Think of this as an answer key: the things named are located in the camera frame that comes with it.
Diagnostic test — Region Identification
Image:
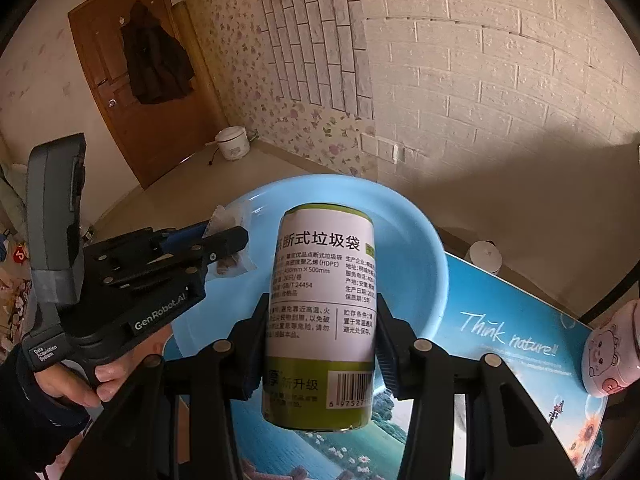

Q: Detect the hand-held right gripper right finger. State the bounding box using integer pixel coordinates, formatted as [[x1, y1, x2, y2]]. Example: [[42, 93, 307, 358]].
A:
[[373, 292, 583, 480]]

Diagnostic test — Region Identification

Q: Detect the green white trash bag roll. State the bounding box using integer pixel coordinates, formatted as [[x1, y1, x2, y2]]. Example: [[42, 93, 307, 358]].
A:
[[261, 203, 377, 432]]

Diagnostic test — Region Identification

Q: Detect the white rice cooker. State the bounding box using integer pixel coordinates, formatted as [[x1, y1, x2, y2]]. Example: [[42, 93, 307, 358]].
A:
[[215, 126, 251, 162]]

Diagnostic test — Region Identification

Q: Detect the brown wooden door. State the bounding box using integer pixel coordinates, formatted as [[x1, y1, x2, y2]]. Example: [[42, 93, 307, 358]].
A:
[[67, 0, 229, 191]]

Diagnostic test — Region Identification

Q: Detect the pink cartoon water bottle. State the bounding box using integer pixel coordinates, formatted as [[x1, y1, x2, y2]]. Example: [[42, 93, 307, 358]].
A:
[[581, 298, 640, 397]]

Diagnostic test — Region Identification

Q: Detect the person's left forearm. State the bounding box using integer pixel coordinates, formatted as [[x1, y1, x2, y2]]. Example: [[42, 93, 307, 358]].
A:
[[0, 342, 94, 480]]

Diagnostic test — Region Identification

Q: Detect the light blue plastic basin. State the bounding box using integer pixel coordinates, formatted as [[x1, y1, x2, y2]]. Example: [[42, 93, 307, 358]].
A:
[[162, 176, 446, 397]]

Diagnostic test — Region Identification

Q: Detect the person's left hand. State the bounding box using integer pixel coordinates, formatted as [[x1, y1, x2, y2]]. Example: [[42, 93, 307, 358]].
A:
[[36, 354, 165, 423]]

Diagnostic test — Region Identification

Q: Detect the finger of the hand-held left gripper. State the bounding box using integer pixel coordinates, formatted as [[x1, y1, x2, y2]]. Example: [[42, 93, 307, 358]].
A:
[[102, 226, 250, 288], [82, 220, 216, 261]]

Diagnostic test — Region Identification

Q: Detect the clear packet of dried snacks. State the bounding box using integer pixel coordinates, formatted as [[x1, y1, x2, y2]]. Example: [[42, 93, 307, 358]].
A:
[[202, 203, 262, 279]]

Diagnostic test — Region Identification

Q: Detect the dark hanging coat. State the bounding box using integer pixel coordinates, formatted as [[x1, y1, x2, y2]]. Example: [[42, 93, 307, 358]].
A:
[[120, 1, 195, 106]]

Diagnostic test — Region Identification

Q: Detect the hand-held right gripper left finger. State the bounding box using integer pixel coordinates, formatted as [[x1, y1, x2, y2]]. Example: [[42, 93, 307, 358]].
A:
[[72, 292, 271, 480]]

